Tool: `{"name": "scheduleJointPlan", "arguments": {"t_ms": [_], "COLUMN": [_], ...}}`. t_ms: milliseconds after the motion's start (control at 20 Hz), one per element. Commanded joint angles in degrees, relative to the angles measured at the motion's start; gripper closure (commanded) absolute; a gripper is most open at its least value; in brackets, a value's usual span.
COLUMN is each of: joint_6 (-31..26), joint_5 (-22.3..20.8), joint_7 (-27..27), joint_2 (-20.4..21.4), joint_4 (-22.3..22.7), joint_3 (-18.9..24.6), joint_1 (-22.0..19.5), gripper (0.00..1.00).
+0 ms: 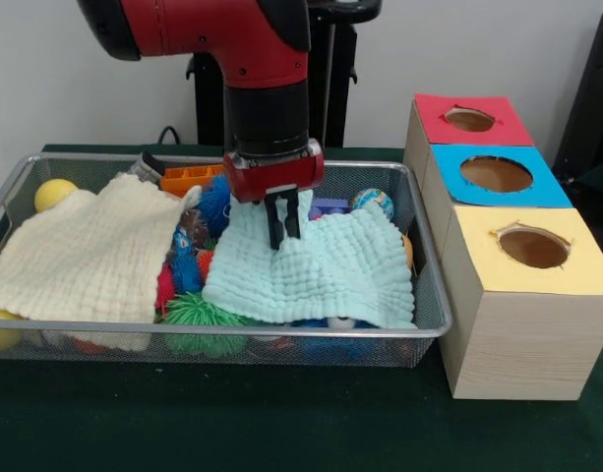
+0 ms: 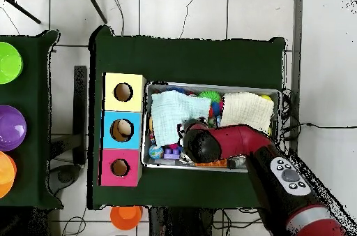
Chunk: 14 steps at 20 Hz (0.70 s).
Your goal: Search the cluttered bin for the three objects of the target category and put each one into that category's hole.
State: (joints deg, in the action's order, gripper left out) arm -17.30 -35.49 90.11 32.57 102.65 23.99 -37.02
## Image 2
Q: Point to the mint muslin cloth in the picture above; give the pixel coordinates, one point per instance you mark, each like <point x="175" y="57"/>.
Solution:
<point x="170" y="116"/>

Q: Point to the cream muslin cloth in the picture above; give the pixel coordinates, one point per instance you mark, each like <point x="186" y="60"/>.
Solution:
<point x="245" y="110"/>

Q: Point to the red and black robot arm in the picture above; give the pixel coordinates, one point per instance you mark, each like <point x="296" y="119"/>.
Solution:
<point x="237" y="141"/>

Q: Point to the wooden box with three holes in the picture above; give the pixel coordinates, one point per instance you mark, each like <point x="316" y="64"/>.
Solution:
<point x="108" y="163"/>

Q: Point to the green spiky rubber ball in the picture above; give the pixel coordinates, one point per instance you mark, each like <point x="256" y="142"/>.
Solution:
<point x="209" y="95"/>

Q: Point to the purple toy block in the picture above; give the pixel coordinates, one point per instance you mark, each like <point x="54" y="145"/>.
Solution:
<point x="171" y="154"/>

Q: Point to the marbled blue bouncy ball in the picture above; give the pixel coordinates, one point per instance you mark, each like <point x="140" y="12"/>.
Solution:
<point x="156" y="152"/>

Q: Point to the dark green tablecloth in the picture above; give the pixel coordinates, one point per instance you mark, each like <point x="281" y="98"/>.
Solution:
<point x="36" y="93"/>
<point x="181" y="60"/>

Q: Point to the long orange toy block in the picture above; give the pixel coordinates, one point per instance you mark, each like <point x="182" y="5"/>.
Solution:
<point x="212" y="163"/>

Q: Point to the large yellow ball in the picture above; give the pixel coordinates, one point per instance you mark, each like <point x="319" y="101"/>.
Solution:
<point x="266" y="97"/>

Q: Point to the small yellow ball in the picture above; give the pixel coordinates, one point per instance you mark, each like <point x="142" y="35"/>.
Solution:
<point x="269" y="131"/>

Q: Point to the orange plastic cup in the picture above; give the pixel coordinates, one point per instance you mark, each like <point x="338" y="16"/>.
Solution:
<point x="125" y="217"/>

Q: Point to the grey round stand base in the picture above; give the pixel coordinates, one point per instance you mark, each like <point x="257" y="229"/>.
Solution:
<point x="65" y="176"/>

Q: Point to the black stand legs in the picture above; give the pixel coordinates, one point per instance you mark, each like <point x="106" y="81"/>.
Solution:
<point x="94" y="5"/>

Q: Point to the purple plastic bowl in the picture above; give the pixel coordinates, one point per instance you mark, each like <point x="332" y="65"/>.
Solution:
<point x="11" y="128"/>

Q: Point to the green plastic bowl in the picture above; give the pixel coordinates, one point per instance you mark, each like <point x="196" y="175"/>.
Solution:
<point x="9" y="62"/>

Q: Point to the orange plastic bowl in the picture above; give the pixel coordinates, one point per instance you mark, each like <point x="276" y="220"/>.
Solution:
<point x="5" y="174"/>

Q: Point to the black floor post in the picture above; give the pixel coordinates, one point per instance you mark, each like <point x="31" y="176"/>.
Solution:
<point x="80" y="107"/>

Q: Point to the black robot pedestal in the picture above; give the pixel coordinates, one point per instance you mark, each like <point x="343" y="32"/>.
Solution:
<point x="181" y="223"/>

